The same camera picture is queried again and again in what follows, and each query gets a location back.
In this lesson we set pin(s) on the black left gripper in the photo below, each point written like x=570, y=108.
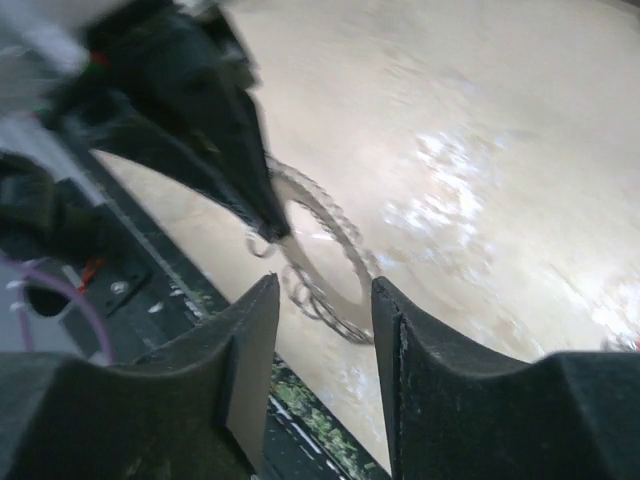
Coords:
x=169, y=91

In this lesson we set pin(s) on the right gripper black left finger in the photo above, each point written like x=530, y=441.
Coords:
x=193, y=409

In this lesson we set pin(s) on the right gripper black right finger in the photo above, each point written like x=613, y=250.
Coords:
x=455, y=409

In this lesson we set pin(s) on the silver key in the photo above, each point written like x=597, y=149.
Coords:
x=613, y=343

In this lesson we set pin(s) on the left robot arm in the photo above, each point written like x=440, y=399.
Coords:
x=43, y=48

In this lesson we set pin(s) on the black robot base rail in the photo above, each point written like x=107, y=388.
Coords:
x=113, y=288

